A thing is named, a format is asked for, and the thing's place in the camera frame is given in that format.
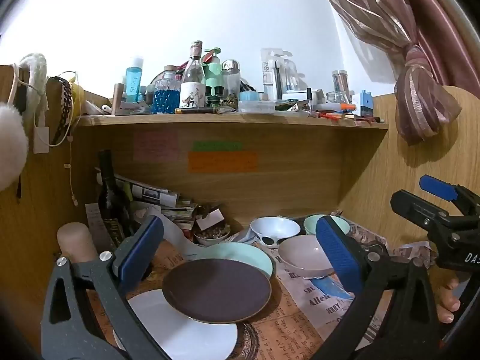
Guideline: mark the white paper sheet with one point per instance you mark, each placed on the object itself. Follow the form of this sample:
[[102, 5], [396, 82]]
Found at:
[[176, 234]]

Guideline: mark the white fluffy ball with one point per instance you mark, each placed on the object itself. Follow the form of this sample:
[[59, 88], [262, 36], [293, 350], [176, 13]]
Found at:
[[9, 146]]

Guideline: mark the light blue plastic box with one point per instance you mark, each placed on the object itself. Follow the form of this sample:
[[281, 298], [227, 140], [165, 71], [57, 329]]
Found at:
[[257, 106]]

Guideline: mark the blue liquid bottle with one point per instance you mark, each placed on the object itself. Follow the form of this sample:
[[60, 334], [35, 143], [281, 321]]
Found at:
[[133, 80]]

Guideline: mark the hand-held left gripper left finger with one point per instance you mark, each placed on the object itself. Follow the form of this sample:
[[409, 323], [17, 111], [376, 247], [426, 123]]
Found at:
[[144, 247]]

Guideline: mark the white card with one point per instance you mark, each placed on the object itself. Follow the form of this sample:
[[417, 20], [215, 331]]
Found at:
[[210, 219]]

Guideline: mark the dark gold pen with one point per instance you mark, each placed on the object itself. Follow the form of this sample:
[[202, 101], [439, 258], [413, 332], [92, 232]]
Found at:
[[195, 110]]

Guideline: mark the white bowl with black dots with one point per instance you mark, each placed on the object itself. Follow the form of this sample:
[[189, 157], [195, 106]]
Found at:
[[275, 227]]

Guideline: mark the clear cylinder container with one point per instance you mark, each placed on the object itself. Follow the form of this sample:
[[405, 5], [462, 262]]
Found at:
[[339, 80]]

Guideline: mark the pale pink bowl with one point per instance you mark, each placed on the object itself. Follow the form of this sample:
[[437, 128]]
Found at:
[[303, 257]]

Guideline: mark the dark wine bottle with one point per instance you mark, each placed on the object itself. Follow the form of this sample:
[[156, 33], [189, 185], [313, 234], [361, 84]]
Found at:
[[112, 198]]

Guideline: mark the white plate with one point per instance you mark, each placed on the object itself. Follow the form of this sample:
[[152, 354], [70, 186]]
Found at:
[[210, 339]]

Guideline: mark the orange sticky note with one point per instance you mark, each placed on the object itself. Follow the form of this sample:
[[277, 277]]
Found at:
[[223, 162]]

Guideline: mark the braided headband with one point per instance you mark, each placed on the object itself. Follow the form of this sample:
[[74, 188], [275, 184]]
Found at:
[[66, 97]]

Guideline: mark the white fluffy headband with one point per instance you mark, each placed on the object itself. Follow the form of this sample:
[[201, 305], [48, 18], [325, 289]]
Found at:
[[35, 71]]

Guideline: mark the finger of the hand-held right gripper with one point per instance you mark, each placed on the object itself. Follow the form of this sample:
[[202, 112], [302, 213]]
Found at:
[[412, 204], [437, 187]]

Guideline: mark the clear plastic package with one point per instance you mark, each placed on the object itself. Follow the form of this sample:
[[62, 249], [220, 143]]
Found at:
[[277, 77]]

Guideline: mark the clear jar with silver cap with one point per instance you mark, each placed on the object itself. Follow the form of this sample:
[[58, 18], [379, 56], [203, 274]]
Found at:
[[230, 78]]

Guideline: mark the green sticky note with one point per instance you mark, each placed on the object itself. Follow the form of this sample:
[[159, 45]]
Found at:
[[217, 145]]

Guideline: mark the mint green bowl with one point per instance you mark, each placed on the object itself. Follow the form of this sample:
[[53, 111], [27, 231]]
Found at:
[[310, 223]]

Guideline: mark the clear labelled glass bottle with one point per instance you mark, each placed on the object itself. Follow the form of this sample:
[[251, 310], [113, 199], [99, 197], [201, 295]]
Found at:
[[193, 82]]

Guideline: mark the folded newspapers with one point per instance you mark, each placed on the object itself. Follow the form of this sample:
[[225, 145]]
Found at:
[[150, 195]]

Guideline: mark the newspaper sheet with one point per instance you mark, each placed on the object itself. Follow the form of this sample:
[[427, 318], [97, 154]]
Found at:
[[311, 302]]

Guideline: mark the blue and white box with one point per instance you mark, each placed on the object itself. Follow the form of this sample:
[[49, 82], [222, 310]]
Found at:
[[365, 105]]

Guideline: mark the mint green plate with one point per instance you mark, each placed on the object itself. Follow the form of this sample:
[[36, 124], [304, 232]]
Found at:
[[243, 257]]

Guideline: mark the wooden shelf board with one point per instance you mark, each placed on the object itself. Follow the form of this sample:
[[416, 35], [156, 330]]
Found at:
[[232, 122]]

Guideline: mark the pink striped curtain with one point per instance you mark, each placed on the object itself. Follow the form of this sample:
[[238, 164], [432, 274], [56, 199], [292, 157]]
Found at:
[[412, 45]]

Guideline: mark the beige foam cylinder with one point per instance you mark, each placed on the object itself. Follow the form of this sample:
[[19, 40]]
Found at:
[[77, 242]]

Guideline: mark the small bowl of trinkets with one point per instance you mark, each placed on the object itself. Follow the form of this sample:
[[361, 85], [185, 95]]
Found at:
[[212, 235]]

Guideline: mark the orange marker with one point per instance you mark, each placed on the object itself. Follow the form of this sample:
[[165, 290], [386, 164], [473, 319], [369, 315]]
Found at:
[[347, 107]]

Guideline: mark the jar of blue beads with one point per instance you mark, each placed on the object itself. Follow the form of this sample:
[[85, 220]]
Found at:
[[165, 99]]

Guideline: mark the green pump bottle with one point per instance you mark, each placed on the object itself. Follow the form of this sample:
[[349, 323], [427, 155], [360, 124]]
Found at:
[[214, 71]]

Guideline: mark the pink sticky note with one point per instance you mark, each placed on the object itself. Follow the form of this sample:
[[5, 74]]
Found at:
[[155, 146]]

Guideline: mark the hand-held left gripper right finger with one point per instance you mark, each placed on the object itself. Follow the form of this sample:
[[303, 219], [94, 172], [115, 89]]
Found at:
[[337, 251]]

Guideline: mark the brown plate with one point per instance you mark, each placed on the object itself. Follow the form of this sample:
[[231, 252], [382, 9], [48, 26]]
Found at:
[[217, 290]]

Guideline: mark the person's right hand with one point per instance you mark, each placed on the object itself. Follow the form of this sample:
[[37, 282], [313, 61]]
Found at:
[[448, 302]]

